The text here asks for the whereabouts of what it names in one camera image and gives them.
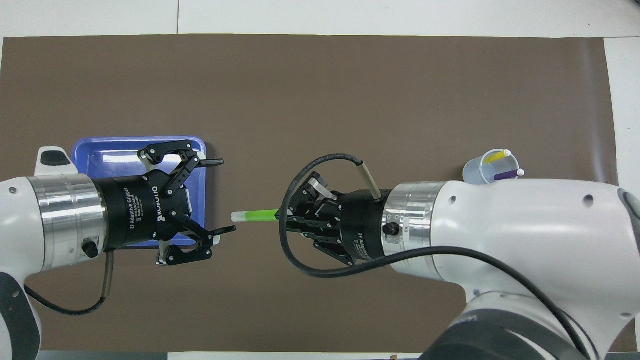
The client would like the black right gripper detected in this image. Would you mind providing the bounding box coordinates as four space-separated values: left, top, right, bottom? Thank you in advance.
287 172 392 266

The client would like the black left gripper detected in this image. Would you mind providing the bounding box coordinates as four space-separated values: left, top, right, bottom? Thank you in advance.
92 140 237 267

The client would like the green highlighter pen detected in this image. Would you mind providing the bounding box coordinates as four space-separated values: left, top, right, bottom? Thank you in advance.
231 209 282 224

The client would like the blue plastic tray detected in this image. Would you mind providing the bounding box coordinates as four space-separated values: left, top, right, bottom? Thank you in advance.
71 136 208 248

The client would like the brown table mat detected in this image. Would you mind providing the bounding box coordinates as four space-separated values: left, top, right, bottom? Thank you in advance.
0 34 623 353

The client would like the translucent blue mesh pen cup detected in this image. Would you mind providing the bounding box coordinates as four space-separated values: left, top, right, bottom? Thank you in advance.
462 149 521 186

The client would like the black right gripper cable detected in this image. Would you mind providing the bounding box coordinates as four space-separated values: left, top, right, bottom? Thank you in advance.
278 153 598 360

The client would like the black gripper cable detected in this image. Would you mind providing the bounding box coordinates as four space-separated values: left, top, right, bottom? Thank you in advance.
278 153 598 360
24 250 115 317

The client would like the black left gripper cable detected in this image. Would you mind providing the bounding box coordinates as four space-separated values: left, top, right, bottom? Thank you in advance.
24 250 115 317

